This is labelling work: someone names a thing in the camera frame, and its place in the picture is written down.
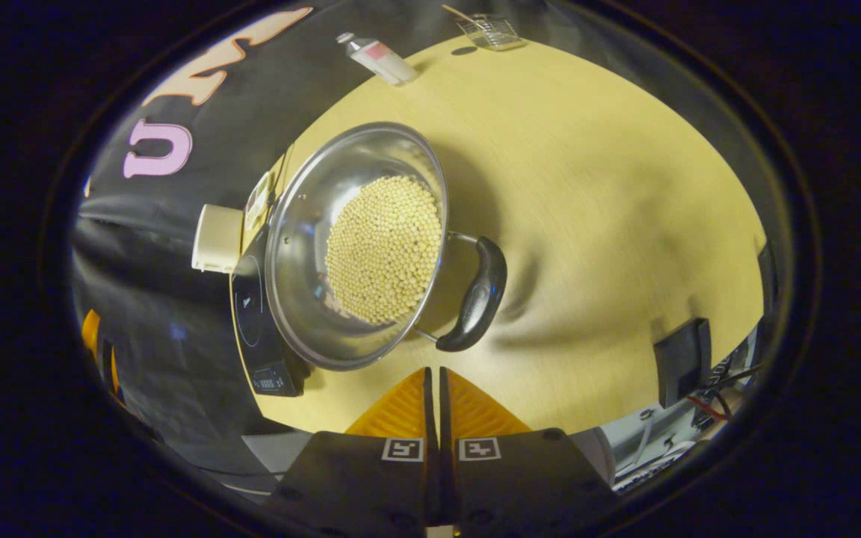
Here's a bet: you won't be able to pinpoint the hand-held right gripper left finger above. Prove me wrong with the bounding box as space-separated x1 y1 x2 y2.
262 366 440 538

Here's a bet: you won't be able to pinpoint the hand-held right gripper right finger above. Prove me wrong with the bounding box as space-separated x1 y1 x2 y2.
439 366 618 538

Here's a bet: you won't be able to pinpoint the black induction cooktop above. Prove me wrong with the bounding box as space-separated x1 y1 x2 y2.
230 224 312 398

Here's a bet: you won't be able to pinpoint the steel pot with black handles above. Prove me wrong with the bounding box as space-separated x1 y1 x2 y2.
265 122 508 372

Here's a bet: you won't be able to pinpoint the white toaster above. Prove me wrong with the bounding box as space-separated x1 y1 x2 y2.
191 204 244 274

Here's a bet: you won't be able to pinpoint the black rectangular block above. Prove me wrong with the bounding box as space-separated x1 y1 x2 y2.
653 318 712 409

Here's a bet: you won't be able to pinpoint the white divided dish with beans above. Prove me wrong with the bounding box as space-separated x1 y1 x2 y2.
245 172 274 231

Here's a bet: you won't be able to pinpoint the pile of soybeans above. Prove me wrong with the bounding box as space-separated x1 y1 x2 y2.
324 176 444 324

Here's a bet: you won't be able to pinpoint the clear bottle with pink label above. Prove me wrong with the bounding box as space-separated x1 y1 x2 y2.
336 32 420 87

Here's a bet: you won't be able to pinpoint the clear glass cup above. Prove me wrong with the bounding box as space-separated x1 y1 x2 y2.
457 13 526 52

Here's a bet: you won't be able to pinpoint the red and black cables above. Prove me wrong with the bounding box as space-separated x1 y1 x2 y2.
688 362 764 430

